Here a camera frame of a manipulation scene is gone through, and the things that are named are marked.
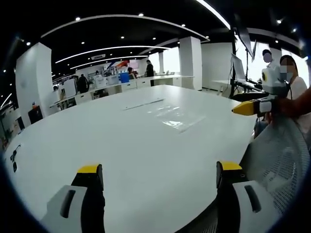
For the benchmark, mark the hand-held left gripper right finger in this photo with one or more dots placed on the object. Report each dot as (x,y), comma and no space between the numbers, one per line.
(243,208)

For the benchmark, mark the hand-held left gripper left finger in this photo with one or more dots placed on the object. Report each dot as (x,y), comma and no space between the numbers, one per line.
(73,204)

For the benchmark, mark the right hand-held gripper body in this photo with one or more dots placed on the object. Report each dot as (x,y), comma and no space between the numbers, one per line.
(273,77)

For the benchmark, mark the transparent food packaging bag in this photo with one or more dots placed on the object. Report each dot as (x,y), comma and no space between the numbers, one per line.
(185,123)

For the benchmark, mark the computer monitor on stand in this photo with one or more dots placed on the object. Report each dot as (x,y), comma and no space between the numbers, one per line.
(238,69)

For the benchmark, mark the white mesh office chair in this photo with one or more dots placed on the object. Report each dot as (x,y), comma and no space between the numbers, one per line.
(279,157)

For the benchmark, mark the black office chair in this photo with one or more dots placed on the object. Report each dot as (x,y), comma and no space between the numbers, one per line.
(35,115)

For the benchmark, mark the long white counter desk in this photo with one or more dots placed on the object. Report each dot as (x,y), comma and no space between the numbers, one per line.
(116,88)

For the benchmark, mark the blue box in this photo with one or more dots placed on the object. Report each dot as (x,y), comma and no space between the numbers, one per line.
(124,78)

